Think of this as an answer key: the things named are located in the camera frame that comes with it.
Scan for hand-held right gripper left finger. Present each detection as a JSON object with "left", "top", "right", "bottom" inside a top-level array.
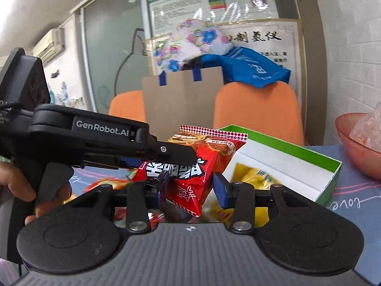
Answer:
[{"left": 64, "top": 171, "right": 171, "bottom": 235}]

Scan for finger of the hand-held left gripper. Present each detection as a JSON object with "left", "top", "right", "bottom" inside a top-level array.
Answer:
[
  {"left": 146, "top": 137, "right": 198, "bottom": 167},
  {"left": 80, "top": 156, "right": 145, "bottom": 171}
]

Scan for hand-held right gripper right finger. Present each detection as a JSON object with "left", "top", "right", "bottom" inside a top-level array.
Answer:
[{"left": 213, "top": 172, "right": 322, "bottom": 235}]

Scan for red snack packet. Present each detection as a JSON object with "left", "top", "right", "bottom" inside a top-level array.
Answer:
[{"left": 131, "top": 124, "right": 249, "bottom": 218}]

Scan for green cardboard box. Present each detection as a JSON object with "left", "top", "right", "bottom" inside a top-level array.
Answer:
[{"left": 214, "top": 124, "right": 343, "bottom": 206}]

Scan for person's left hand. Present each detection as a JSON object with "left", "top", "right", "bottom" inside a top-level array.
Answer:
[{"left": 0, "top": 161, "right": 72, "bottom": 226}]

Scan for yellow snack packet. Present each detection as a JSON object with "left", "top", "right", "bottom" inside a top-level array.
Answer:
[{"left": 208, "top": 162, "right": 271, "bottom": 228}]

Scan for red orange snack wrapper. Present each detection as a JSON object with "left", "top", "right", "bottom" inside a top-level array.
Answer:
[{"left": 85, "top": 176, "right": 133, "bottom": 191}]

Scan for brown paper bag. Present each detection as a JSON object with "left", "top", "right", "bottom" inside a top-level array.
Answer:
[{"left": 141, "top": 66, "right": 224, "bottom": 143}]

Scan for orange chair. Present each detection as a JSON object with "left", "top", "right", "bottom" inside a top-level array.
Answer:
[
  {"left": 214, "top": 81, "right": 306, "bottom": 146},
  {"left": 109, "top": 90, "right": 146, "bottom": 123}
]

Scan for white air conditioner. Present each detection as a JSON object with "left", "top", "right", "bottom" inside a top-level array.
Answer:
[{"left": 31, "top": 28, "right": 65, "bottom": 61}]

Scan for frosted glass panel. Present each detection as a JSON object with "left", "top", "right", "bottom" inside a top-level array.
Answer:
[{"left": 80, "top": 0, "right": 152, "bottom": 112}]

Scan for floral cloth bag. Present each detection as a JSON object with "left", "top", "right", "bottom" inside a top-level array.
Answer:
[{"left": 153, "top": 18, "right": 234, "bottom": 73}]

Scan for blue plastic bag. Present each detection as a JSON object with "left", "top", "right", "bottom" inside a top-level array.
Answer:
[{"left": 201, "top": 47, "right": 291, "bottom": 88}]

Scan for blue-grey printed tablecloth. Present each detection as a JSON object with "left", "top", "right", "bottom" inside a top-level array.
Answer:
[{"left": 70, "top": 144, "right": 381, "bottom": 285}]

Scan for pink bowl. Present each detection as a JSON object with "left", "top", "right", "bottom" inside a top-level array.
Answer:
[{"left": 335, "top": 112, "right": 381, "bottom": 181}]

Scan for clear plastic bag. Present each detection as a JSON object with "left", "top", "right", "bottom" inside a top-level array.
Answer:
[{"left": 350, "top": 103, "right": 381, "bottom": 152}]

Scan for wall stickers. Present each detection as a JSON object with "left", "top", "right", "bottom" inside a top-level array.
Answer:
[{"left": 49, "top": 70, "right": 84, "bottom": 108}]

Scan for colourful wall poster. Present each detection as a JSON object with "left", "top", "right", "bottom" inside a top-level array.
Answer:
[{"left": 145, "top": 0, "right": 279, "bottom": 36}]

